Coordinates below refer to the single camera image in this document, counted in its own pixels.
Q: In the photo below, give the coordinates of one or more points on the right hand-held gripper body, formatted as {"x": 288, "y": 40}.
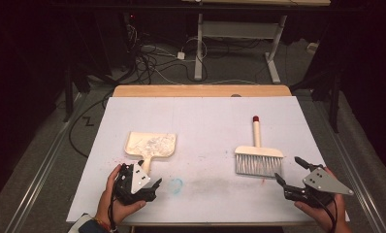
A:
{"x": 323, "y": 186}

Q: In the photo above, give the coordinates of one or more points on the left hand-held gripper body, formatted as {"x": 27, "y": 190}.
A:
{"x": 136, "y": 184}

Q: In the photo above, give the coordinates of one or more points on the cream plastic dustpan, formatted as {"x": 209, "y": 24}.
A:
{"x": 134, "y": 147}

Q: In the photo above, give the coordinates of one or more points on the pile of white paper scraps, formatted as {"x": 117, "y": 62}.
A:
{"x": 155, "y": 145}

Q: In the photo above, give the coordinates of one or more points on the cream hand brush red tip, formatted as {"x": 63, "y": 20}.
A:
{"x": 259, "y": 158}

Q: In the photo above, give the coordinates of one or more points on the person's right hand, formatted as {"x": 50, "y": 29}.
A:
{"x": 323, "y": 215}

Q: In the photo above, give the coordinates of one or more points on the person's left hand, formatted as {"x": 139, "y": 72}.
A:
{"x": 107, "y": 197}

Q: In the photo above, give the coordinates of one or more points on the black metal stand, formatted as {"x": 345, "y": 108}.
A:
{"x": 68, "y": 97}
{"x": 333, "y": 97}

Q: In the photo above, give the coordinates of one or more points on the white table sheet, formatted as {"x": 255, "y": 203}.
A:
{"x": 207, "y": 129}

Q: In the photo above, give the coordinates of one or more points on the white power adapter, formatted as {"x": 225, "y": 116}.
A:
{"x": 181, "y": 55}

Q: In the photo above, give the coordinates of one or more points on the white desk frame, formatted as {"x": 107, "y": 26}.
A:
{"x": 239, "y": 29}

